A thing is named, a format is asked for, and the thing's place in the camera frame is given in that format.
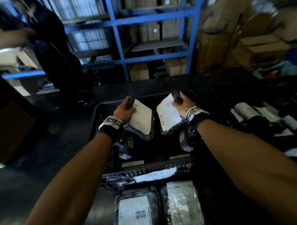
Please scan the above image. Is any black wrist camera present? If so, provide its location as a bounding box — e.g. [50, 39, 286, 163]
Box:
[178, 130, 198, 153]
[114, 133, 135, 161]

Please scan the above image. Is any brown cardboard box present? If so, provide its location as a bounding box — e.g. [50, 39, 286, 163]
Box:
[0, 99, 39, 165]

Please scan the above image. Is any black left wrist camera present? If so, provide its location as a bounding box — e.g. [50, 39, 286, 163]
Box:
[114, 133, 135, 161]

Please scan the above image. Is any small cardboard box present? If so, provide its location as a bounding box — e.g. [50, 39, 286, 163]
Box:
[128, 62, 150, 82]
[165, 57, 188, 77]

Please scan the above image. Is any row of cardboard boxes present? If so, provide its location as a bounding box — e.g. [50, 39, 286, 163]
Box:
[129, 19, 182, 44]

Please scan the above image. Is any person's right hand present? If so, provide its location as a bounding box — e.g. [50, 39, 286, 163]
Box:
[172, 91, 197, 118]

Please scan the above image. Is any small black handheld device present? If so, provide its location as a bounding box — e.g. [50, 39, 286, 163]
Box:
[171, 89, 184, 105]
[125, 96, 136, 111]

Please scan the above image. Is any blue metal shelf rack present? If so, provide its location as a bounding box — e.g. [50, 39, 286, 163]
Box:
[0, 0, 203, 82]

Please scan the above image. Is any black plastic crate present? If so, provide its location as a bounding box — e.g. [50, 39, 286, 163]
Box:
[89, 89, 210, 185]

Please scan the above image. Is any right wristband with markers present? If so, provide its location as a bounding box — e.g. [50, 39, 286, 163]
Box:
[185, 106, 211, 130]

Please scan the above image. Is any blue cloth bundle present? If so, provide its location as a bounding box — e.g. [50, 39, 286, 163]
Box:
[252, 47, 297, 80]

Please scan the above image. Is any white-labelled black plastic parcel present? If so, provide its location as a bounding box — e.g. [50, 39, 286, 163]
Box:
[156, 93, 186, 136]
[123, 99, 155, 141]

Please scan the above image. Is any person's left forearm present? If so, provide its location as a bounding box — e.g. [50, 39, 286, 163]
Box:
[24, 133, 113, 225]

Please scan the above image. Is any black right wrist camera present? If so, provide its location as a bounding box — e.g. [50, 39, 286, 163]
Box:
[178, 130, 198, 153]

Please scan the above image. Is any left wristband with markers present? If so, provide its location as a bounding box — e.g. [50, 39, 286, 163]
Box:
[96, 116, 123, 139]

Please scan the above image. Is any person's left hand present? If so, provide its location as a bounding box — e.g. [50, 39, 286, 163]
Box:
[113, 96, 137, 125]

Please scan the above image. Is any person's right forearm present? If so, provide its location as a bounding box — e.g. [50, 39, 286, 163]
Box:
[197, 119, 297, 225]

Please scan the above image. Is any black parcel with barcode label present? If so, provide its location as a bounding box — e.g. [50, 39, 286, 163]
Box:
[114, 190, 161, 225]

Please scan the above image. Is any black parcel with grey label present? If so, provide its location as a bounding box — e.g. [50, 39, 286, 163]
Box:
[161, 180, 205, 225]

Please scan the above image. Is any stack of large cardboard boxes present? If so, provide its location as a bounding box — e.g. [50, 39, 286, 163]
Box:
[196, 0, 297, 73]

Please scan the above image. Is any wristband with markers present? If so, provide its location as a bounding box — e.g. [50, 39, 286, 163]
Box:
[96, 116, 123, 139]
[185, 106, 211, 130]

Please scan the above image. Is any black parcel with handwritten label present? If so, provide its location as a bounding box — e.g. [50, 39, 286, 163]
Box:
[101, 166, 193, 187]

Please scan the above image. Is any pile of grey plastic parcels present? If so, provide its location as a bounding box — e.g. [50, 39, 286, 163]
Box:
[229, 101, 297, 158]

